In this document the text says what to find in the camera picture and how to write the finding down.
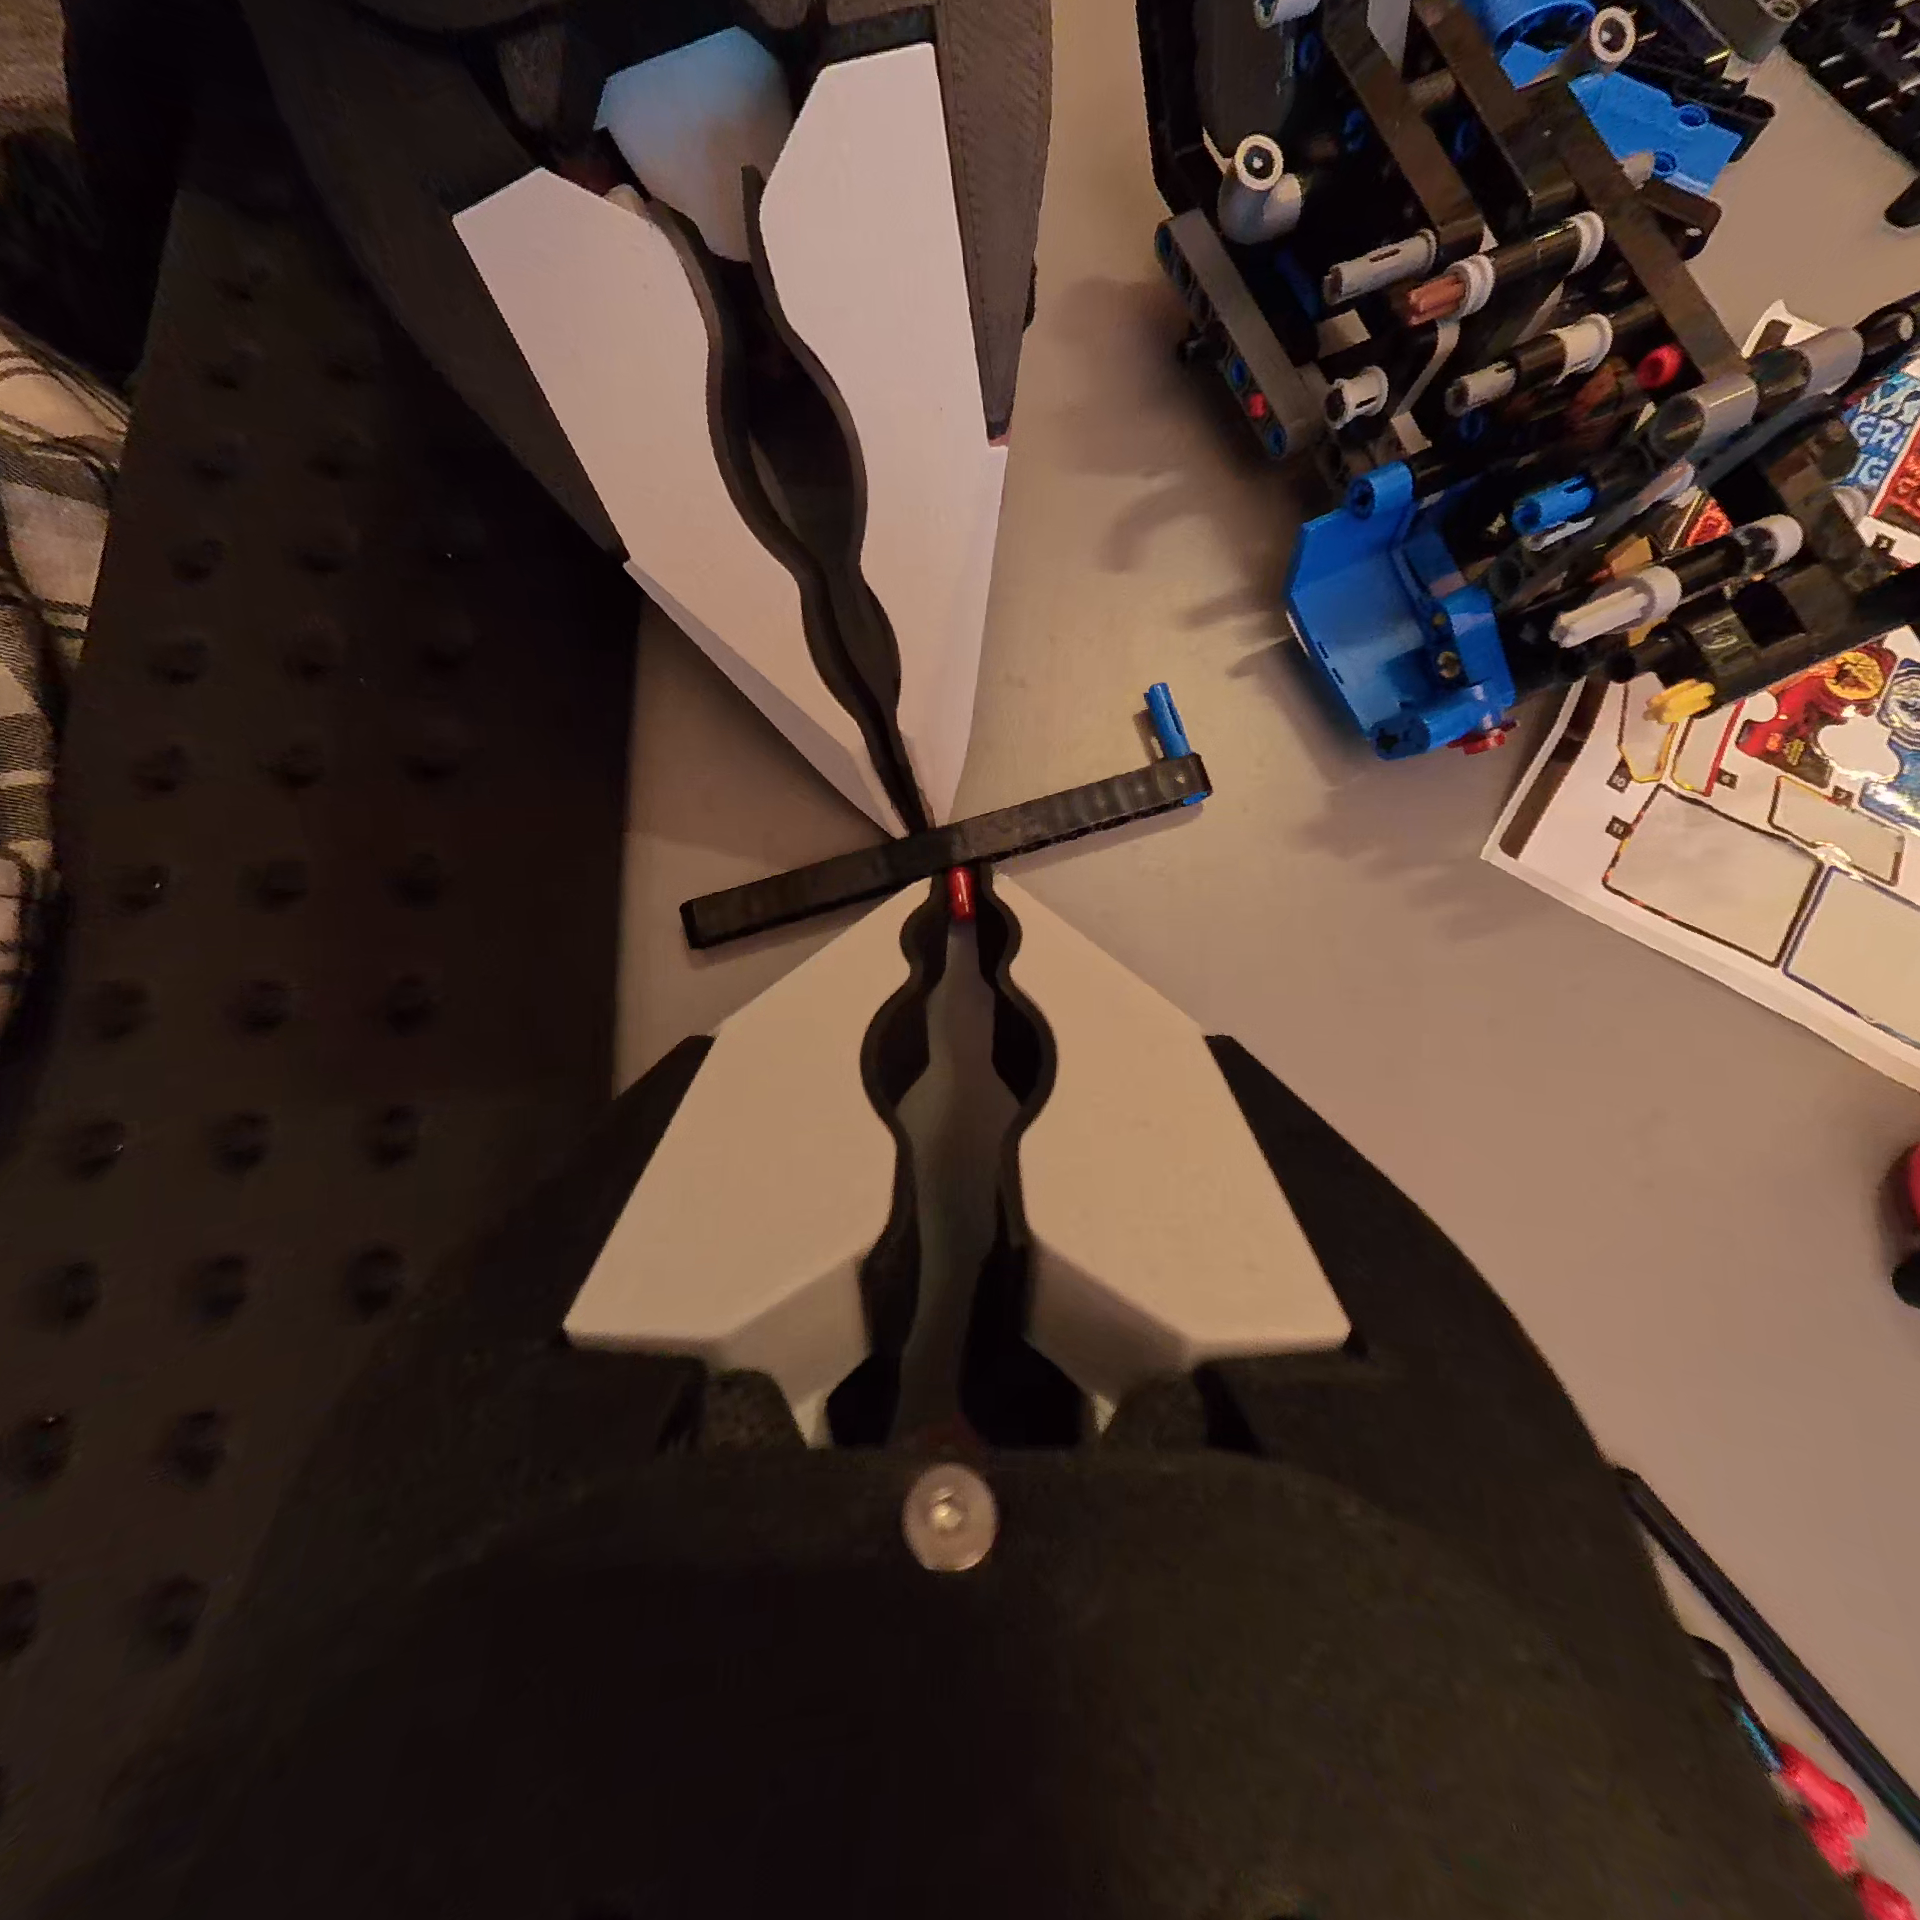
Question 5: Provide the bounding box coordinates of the thin dark axle rod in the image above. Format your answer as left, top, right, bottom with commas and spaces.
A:
1616, 1469, 1920, 1809

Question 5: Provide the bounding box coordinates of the printed sticker sheet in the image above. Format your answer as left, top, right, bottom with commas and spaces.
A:
1481, 299, 1920, 1095

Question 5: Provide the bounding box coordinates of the black perforated board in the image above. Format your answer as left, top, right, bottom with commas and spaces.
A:
0, 152, 640, 1920

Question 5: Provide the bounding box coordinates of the partly built toy truck chassis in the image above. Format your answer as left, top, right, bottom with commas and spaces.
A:
1141, 0, 1920, 759

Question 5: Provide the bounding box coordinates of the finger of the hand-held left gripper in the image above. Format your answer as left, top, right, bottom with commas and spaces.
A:
742, 40, 1015, 832
449, 166, 921, 840

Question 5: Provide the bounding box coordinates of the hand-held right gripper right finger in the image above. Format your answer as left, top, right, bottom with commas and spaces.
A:
976, 879, 1353, 1355

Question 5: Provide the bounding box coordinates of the person's plaid shirt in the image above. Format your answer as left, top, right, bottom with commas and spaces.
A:
0, 307, 134, 1053

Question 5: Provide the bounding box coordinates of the small blue pin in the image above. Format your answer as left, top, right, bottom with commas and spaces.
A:
1143, 682, 1211, 813

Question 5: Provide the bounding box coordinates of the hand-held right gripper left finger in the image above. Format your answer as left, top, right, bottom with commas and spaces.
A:
561, 879, 946, 1349

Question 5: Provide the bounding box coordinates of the pile of red black pins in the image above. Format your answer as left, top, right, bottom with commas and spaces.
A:
1695, 1634, 1920, 1920

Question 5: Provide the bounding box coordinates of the long black holed beam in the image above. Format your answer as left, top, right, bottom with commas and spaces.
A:
679, 757, 1214, 952

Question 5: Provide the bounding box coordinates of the grey desk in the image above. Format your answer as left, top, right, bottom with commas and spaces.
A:
614, 0, 1920, 1920

